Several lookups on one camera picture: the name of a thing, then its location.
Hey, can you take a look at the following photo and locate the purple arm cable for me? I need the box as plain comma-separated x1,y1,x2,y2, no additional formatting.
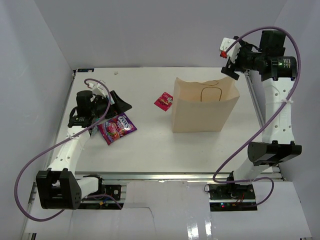
13,78,123,222
204,25,301,209

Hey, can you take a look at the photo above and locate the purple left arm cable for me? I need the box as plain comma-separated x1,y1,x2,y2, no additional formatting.
13,78,123,222

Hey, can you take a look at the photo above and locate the brown paper bag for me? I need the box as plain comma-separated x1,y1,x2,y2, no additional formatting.
171,77,240,133

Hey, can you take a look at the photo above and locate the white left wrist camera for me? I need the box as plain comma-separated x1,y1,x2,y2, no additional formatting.
87,79,110,100

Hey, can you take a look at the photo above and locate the small red snack packet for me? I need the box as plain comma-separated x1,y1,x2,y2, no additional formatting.
154,92,173,112

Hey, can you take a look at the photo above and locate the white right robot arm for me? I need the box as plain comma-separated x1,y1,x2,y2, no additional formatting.
220,27,302,200

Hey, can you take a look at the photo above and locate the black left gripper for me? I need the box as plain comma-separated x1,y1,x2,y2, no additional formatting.
90,90,132,120

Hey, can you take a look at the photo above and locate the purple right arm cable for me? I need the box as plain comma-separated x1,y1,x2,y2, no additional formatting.
204,25,301,209

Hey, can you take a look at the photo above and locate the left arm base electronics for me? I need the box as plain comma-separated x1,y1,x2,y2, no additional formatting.
79,184,126,210

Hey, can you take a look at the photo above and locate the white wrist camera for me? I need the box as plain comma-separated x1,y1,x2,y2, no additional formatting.
219,37,241,64
87,79,110,100

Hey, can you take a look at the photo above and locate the purple Fox's candy bag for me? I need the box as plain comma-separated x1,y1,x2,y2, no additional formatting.
97,113,137,146

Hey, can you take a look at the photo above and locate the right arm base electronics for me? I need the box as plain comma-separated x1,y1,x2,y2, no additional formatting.
203,183,258,212

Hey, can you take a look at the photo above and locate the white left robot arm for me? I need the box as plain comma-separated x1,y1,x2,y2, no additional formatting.
49,67,244,174

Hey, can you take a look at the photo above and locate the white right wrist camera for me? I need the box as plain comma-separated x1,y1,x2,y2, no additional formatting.
219,37,241,64

